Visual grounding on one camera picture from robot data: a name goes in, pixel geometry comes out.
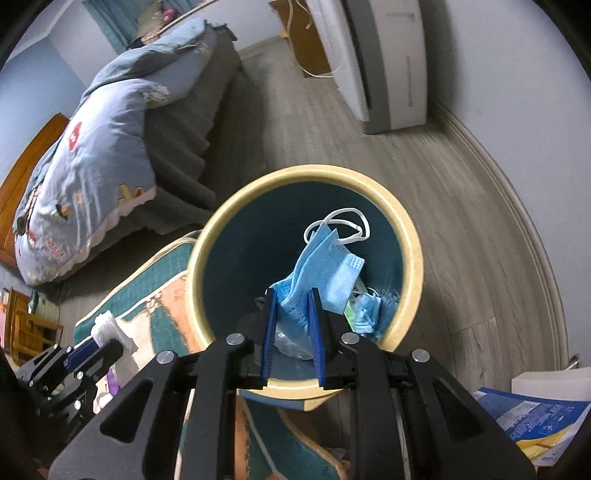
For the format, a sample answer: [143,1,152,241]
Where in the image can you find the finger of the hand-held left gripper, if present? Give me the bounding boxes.
[74,338,125,393]
[64,338,101,372]

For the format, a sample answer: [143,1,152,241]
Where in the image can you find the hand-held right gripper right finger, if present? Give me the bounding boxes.
[307,287,539,480]

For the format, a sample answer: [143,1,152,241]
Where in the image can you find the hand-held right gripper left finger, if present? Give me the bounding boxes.
[48,288,279,480]

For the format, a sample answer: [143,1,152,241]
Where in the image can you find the clear plastic bag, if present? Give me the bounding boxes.
[274,318,315,360]

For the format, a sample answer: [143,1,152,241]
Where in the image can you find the white tissue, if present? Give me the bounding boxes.
[91,310,139,370]

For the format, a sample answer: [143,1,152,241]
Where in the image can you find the blue face mask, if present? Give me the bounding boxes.
[269,208,371,342]
[353,288,400,335]

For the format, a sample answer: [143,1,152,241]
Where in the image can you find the round bin with yellow rim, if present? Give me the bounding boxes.
[187,165,424,412]

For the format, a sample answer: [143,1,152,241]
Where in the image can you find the wooden nightstand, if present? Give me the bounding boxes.
[0,288,65,365]

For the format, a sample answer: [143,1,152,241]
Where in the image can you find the wooden bed headboard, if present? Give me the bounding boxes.
[0,113,70,268]

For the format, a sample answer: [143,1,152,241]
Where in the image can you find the blue printed duvet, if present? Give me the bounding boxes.
[14,17,218,287]

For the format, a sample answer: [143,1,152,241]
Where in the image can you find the grey bed skirt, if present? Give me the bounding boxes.
[141,32,245,236]

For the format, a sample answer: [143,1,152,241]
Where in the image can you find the blue book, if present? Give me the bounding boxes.
[473,387,591,455]

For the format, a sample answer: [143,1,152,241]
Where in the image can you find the yellow paper sheets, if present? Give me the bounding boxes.
[515,427,578,467]

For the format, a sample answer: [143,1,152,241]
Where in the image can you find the white air purifier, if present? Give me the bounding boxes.
[307,0,429,136]

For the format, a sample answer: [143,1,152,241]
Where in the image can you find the wooden television cabinet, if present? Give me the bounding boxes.
[269,0,333,77]

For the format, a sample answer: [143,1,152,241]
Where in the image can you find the teal window curtain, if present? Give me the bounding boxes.
[83,0,139,51]

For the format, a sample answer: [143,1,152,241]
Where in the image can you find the white cable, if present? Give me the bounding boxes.
[277,0,333,79]

